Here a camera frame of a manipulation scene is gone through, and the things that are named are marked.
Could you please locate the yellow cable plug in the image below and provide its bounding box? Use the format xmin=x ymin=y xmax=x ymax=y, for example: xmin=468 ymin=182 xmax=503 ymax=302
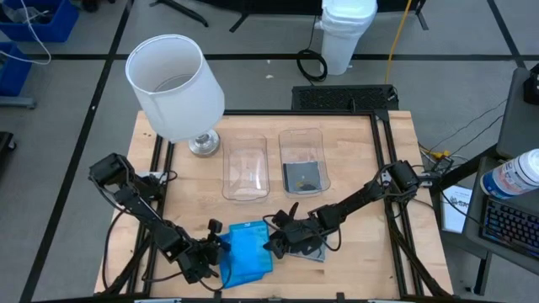
xmin=420 ymin=147 xmax=451 ymax=161

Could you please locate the white trash can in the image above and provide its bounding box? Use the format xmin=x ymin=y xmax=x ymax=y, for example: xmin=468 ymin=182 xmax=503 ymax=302
xmin=314 ymin=0 xmax=379 ymax=77

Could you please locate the clear plastic bin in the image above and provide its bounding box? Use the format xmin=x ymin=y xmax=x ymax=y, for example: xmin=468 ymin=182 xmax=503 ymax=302
xmin=277 ymin=127 xmax=332 ymax=199
xmin=221 ymin=133 xmax=270 ymax=202

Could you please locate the grey metal foot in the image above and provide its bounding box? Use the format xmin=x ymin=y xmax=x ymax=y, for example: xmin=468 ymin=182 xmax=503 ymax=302
xmin=0 ymin=95 xmax=37 ymax=111

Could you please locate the grey desk top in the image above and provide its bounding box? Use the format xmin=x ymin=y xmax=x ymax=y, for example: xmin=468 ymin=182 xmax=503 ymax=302
xmin=495 ymin=66 xmax=539 ymax=160

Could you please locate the yellow cable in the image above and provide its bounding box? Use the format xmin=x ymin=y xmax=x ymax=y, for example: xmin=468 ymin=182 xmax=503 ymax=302
xmin=383 ymin=0 xmax=414 ymax=85

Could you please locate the white shade table lamp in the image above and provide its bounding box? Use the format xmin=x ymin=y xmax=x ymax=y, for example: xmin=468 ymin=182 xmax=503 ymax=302
xmin=125 ymin=33 xmax=226 ymax=159

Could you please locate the black coiled cable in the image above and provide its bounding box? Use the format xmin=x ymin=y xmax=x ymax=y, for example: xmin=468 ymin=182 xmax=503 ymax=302
xmin=296 ymin=14 xmax=328 ymax=83

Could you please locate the black perforated metal box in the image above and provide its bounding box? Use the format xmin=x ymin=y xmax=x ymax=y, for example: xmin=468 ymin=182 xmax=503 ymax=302
xmin=291 ymin=83 xmax=399 ymax=113

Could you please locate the dark grey computer desk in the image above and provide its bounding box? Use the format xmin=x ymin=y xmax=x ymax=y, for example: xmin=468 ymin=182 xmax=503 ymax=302
xmin=462 ymin=156 xmax=539 ymax=277

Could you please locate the black aluminium table frame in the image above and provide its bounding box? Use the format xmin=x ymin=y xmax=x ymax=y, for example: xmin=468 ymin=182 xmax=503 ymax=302
xmin=94 ymin=109 xmax=454 ymax=303

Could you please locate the white cable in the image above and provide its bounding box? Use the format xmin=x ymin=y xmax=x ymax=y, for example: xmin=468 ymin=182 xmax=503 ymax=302
xmin=0 ymin=0 xmax=52 ymax=66

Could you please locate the white printed paper sheet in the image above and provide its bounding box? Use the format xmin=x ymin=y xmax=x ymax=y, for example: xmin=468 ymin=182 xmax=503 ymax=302
xmin=440 ymin=183 xmax=475 ymax=235

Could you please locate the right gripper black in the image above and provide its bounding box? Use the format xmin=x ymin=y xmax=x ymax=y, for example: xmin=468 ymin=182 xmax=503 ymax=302
xmin=263 ymin=202 xmax=334 ymax=260

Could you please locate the white wipes canister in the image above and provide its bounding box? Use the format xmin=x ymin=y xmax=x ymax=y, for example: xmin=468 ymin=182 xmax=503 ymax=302
xmin=479 ymin=147 xmax=539 ymax=199

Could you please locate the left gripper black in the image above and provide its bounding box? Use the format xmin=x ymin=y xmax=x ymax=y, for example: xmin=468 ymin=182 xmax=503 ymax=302
xmin=180 ymin=218 xmax=232 ymax=285

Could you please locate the blue storage bin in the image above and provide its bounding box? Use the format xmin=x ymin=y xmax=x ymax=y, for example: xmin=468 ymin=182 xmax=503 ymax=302
xmin=0 ymin=41 xmax=34 ymax=98
xmin=0 ymin=0 xmax=80 ymax=43

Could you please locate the black keyboard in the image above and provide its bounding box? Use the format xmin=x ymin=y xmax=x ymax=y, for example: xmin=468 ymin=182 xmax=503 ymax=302
xmin=481 ymin=197 xmax=539 ymax=260

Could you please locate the clear black jewel case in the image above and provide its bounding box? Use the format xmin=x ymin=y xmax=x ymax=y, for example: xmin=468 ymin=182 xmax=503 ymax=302
xmin=282 ymin=161 xmax=330 ymax=195
xmin=290 ymin=242 xmax=328 ymax=263

